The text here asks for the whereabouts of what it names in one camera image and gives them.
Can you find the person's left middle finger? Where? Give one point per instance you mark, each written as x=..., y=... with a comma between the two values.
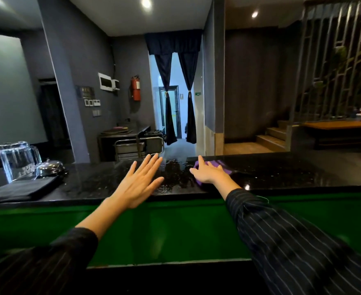
x=151, y=165

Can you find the white wall switch row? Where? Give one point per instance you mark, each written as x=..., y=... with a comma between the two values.
x=92, y=102

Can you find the wooden bench platform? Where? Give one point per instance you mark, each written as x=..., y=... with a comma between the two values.
x=340, y=132

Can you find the dark steel work counter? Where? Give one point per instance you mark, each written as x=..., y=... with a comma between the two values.
x=119, y=139

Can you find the stainless steel trolley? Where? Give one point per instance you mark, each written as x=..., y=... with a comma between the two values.
x=139, y=147

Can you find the person's left forearm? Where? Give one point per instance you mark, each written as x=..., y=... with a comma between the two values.
x=49, y=251

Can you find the white wall intercom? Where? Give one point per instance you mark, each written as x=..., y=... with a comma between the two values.
x=116, y=84

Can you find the person's left little finger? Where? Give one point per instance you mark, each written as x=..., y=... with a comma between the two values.
x=132, y=168

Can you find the purple cleaning cloth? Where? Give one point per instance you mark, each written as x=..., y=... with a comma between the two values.
x=222, y=165

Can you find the person's right forearm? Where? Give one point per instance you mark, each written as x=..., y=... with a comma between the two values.
x=291, y=248

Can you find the metal lattice screen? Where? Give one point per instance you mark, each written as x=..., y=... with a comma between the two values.
x=337, y=58

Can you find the silver service bell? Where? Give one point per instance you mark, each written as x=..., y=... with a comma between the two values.
x=50, y=168

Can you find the clear glass pitcher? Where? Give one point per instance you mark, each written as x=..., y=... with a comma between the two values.
x=17, y=161

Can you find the person's right hand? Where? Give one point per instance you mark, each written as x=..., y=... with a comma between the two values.
x=209, y=174

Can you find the round ceiling light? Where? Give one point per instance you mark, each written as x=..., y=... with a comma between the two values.
x=254, y=14
x=146, y=3

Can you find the person's left thumb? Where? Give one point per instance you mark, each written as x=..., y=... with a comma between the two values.
x=155, y=184

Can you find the white wall panel box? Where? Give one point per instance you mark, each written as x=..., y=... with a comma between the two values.
x=105, y=82

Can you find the dark blue tied curtain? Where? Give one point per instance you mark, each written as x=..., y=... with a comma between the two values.
x=190, y=95
x=168, y=98

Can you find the dark blue curtain valance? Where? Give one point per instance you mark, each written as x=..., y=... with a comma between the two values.
x=173, y=41

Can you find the person's left hand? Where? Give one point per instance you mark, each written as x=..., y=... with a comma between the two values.
x=134, y=188

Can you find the red fire extinguisher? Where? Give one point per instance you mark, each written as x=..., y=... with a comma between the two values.
x=135, y=88

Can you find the green counter front panel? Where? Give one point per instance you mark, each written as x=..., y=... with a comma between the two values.
x=180, y=230

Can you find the wooden stair steps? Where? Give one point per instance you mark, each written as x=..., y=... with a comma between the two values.
x=271, y=138

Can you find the person's right thumb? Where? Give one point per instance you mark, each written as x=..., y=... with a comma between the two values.
x=194, y=172

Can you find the black folded cloth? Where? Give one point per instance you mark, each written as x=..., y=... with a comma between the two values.
x=20, y=189

